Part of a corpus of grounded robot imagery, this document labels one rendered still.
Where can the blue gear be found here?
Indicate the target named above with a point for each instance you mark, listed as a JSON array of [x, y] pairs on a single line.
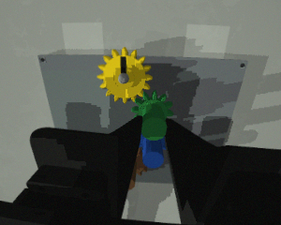
[[152, 152]]

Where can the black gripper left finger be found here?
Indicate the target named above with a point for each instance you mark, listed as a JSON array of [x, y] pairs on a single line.
[[113, 154]]

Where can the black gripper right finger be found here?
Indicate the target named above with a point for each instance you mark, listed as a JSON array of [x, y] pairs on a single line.
[[199, 169]]

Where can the yellow gear with black stripe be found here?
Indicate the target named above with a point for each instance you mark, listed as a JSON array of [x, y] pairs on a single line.
[[124, 64]]

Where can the brown gear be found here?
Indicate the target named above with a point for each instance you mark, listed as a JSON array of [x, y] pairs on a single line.
[[139, 167]]

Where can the green gear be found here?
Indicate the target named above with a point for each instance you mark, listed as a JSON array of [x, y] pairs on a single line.
[[154, 114]]

